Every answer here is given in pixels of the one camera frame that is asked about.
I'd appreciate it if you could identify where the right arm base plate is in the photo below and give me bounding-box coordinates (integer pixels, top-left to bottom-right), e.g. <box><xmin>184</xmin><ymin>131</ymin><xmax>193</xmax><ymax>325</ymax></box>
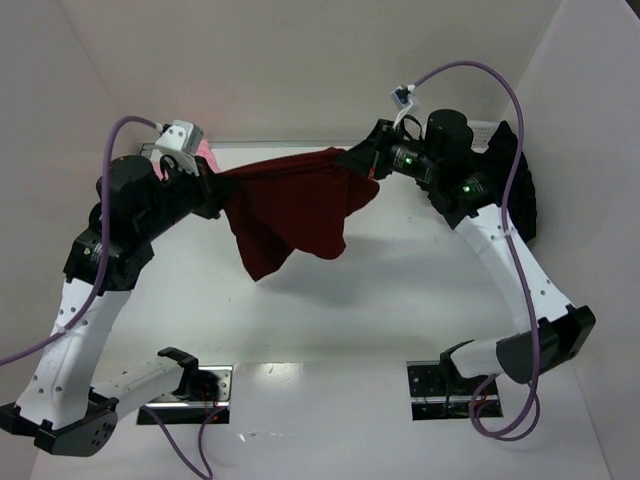
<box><xmin>407</xmin><ymin>362</ymin><xmax>486</xmax><ymax>421</ymax></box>

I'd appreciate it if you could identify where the black t shirt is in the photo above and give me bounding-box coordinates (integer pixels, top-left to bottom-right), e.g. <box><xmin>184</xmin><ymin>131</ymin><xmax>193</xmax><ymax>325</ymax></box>
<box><xmin>477</xmin><ymin>121</ymin><xmax>537</xmax><ymax>243</ymax></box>

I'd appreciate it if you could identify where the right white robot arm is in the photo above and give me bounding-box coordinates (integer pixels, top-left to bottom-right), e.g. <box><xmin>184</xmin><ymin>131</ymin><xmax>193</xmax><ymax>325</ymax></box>
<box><xmin>337</xmin><ymin>109</ymin><xmax>596</xmax><ymax>384</ymax></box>

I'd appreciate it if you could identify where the dark red t shirt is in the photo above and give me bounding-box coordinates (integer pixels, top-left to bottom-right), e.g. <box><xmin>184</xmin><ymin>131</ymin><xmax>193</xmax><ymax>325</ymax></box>
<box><xmin>221</xmin><ymin>148</ymin><xmax>379</xmax><ymax>282</ymax></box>

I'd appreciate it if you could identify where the pink folded t shirt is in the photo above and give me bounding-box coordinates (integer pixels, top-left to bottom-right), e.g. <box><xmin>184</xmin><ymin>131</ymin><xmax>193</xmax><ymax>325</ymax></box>
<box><xmin>151</xmin><ymin>138</ymin><xmax>221</xmax><ymax>179</ymax></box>

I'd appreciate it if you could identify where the white plastic basket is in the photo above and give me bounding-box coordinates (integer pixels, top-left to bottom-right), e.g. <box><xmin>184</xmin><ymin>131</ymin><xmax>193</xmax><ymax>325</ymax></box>
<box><xmin>467</xmin><ymin>120</ymin><xmax>499</xmax><ymax>153</ymax></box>

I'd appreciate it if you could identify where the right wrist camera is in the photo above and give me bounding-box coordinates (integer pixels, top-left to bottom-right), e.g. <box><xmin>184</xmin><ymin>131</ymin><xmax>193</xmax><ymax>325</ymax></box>
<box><xmin>390</xmin><ymin>84</ymin><xmax>415</xmax><ymax>112</ymax></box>

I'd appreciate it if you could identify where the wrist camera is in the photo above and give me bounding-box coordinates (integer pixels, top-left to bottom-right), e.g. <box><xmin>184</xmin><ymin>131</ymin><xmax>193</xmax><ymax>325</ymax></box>
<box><xmin>155</xmin><ymin>120</ymin><xmax>204</xmax><ymax>156</ymax></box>
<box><xmin>390</xmin><ymin>84</ymin><xmax>415</xmax><ymax>112</ymax></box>

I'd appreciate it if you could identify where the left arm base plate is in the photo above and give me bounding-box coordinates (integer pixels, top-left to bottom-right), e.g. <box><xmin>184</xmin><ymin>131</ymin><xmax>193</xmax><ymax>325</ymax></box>
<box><xmin>145</xmin><ymin>365</ymin><xmax>234</xmax><ymax>426</ymax></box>

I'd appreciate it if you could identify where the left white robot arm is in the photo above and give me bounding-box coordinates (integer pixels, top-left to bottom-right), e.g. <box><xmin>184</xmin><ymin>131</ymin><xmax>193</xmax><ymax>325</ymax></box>
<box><xmin>1</xmin><ymin>155</ymin><xmax>237</xmax><ymax>457</ymax></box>

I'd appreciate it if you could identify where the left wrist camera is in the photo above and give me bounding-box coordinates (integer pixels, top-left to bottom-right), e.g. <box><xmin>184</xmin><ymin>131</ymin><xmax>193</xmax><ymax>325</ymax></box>
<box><xmin>155</xmin><ymin>120</ymin><xmax>204</xmax><ymax>156</ymax></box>

